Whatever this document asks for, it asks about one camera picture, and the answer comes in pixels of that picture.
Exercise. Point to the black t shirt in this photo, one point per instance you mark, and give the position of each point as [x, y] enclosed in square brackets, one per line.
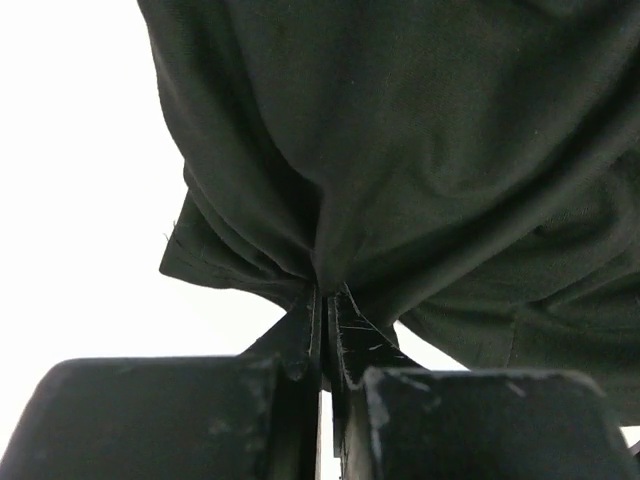
[469, 169]

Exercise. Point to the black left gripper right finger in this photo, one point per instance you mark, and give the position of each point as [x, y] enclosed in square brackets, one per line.
[394, 419]

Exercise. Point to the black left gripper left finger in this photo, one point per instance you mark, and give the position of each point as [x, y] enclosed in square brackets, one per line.
[250, 416]

